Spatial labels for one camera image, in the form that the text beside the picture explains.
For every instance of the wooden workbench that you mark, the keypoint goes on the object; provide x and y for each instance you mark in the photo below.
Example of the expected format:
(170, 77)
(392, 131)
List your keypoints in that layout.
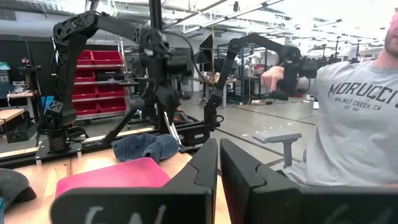
(9, 114)

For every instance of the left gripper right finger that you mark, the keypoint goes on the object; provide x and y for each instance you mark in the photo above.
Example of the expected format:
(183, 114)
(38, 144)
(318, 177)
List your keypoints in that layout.
(267, 202)

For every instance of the red storage bin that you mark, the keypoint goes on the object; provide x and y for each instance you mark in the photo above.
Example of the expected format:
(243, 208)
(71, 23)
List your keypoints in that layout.
(111, 91)
(84, 92)
(112, 105)
(84, 76)
(85, 58)
(85, 109)
(107, 58)

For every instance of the grey cotton cap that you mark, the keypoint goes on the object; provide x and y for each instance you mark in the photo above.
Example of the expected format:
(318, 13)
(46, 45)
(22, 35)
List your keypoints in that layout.
(14, 186)

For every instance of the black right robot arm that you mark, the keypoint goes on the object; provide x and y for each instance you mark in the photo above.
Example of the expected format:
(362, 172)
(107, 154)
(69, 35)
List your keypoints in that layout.
(66, 62)

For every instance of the silver aluminium extrusion bar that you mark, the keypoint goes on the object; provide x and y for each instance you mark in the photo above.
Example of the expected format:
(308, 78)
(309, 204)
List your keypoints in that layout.
(173, 129)

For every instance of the faded blue denim cap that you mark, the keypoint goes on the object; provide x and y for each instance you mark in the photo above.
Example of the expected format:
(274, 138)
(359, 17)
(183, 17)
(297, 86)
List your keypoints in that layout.
(140, 147)

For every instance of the pink translucent plastic bin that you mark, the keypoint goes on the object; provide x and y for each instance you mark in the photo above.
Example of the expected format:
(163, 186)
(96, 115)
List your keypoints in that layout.
(118, 175)

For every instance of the black studio softbox light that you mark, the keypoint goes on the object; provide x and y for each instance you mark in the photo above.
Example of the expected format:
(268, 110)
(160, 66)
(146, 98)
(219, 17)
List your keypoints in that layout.
(206, 46)

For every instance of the person's right hand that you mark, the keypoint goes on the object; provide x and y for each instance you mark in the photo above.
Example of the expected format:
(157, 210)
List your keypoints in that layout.
(273, 77)

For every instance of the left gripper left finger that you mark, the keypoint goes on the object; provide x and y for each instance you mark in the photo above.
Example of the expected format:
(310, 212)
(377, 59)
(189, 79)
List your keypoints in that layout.
(174, 202)

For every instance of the person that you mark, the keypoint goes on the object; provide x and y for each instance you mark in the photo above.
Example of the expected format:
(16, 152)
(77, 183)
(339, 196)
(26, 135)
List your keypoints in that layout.
(354, 124)

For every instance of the grey chair armrest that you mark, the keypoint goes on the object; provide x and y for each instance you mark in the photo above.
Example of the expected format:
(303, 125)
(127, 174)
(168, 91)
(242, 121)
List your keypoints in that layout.
(276, 137)

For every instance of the black storage bin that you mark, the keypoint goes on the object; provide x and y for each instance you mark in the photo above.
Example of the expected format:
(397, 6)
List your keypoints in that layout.
(110, 75)

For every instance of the blue plastic bin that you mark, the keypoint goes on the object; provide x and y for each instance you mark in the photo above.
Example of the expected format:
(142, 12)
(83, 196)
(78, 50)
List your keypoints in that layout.
(1, 211)

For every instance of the metal shelf rack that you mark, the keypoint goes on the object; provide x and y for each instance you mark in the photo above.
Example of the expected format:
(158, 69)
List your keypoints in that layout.
(99, 66)

